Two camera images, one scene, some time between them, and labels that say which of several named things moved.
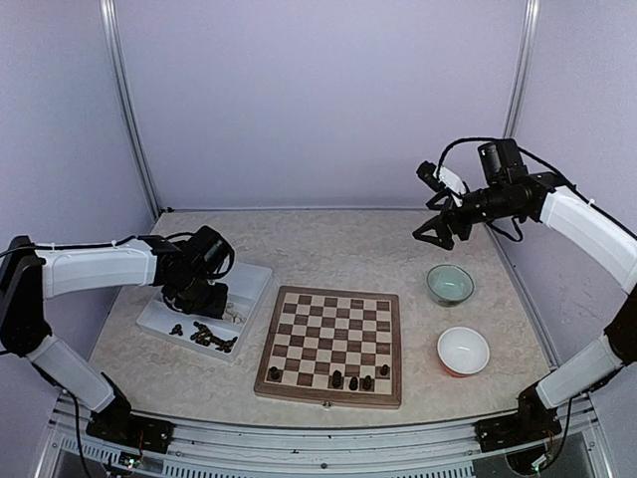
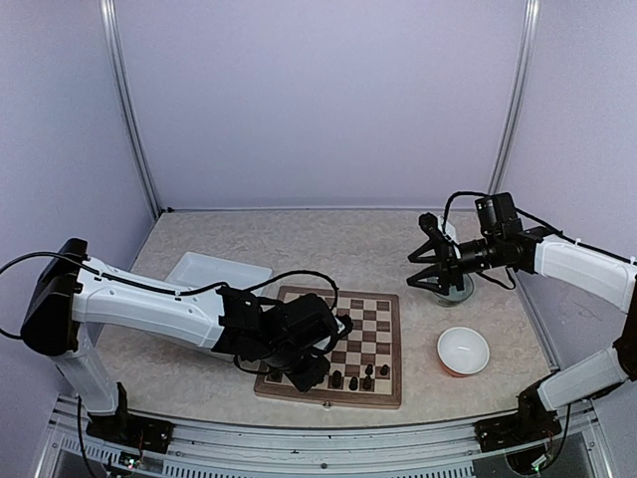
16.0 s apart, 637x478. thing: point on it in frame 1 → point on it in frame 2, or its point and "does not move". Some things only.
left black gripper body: x=198 y=300 → x=303 y=379
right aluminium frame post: x=522 y=68 does not move
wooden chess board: x=332 y=349 does not move
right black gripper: x=440 y=223 → x=447 y=269
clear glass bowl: x=450 y=285 does not move
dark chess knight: x=336 y=378 does not move
